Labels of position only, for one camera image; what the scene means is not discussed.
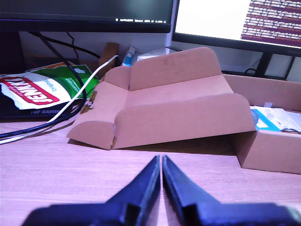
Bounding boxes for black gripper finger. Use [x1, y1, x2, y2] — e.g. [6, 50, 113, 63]
[21, 154, 161, 226]
[161, 154, 301, 226]

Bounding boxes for open brown cardboard box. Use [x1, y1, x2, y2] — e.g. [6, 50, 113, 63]
[66, 47, 301, 175]

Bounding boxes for flat white box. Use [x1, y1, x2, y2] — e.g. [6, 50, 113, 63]
[136, 47, 182, 63]

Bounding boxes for blue white paper leaflet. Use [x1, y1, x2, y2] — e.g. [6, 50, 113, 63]
[249, 101, 301, 135]

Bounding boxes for small blue white carton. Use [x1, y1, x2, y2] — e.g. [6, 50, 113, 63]
[120, 45, 137, 68]

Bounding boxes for black TUF Gaming laptop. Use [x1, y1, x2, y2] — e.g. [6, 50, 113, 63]
[0, 93, 81, 120]

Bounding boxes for green white red snack bag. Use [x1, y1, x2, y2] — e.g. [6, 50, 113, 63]
[0, 61, 101, 111]

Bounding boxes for black monitor stand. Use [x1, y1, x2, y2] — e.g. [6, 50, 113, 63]
[255, 52, 296, 80]

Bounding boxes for Huawei monitor with bright screen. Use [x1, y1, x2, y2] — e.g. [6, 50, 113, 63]
[172, 0, 301, 57]

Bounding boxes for dark-screen computer monitor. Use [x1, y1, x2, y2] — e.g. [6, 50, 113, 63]
[0, 0, 174, 34]

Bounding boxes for white cable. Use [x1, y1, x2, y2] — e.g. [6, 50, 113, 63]
[0, 54, 120, 145]

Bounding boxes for thick black cable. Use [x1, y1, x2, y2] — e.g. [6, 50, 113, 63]
[0, 60, 87, 140]

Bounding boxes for thin black cable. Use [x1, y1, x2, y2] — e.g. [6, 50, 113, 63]
[27, 31, 102, 60]

